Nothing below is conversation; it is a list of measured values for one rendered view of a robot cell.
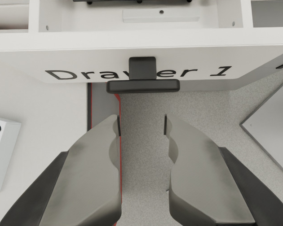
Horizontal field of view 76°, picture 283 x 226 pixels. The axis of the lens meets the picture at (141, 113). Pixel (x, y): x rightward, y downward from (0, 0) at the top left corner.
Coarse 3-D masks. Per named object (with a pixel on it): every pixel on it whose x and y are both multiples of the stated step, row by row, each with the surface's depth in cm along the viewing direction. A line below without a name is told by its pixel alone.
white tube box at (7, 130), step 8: (0, 120) 29; (8, 120) 31; (0, 128) 30; (8, 128) 29; (16, 128) 31; (0, 136) 28; (8, 136) 30; (16, 136) 32; (0, 144) 29; (8, 144) 30; (0, 152) 29; (8, 152) 31; (0, 160) 29; (8, 160) 31; (0, 168) 30; (0, 176) 30; (0, 184) 31
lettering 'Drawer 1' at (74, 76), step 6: (228, 66) 22; (48, 72) 22; (66, 72) 22; (90, 72) 23; (102, 72) 23; (108, 72) 23; (114, 72) 23; (126, 72) 23; (174, 72) 23; (186, 72) 24; (222, 72) 24; (60, 78) 25; (66, 78) 25; (72, 78) 25; (108, 78) 25
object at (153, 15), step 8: (176, 8) 25; (184, 8) 25; (192, 8) 25; (128, 16) 25; (136, 16) 25; (144, 16) 25; (152, 16) 25; (160, 16) 25; (168, 16) 25; (176, 16) 25; (184, 16) 25; (192, 16) 25
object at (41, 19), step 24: (48, 0) 23; (72, 0) 27; (144, 0) 27; (168, 0) 27; (192, 0) 27; (216, 0) 27; (240, 0) 21; (48, 24) 22; (72, 24) 26; (96, 24) 26; (120, 24) 26; (144, 24) 26; (168, 24) 26; (192, 24) 26; (216, 24) 26; (240, 24) 21
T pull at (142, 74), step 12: (132, 60) 18; (144, 60) 18; (132, 72) 18; (144, 72) 18; (156, 72) 18; (108, 84) 18; (120, 84) 18; (132, 84) 18; (144, 84) 18; (156, 84) 18; (168, 84) 18
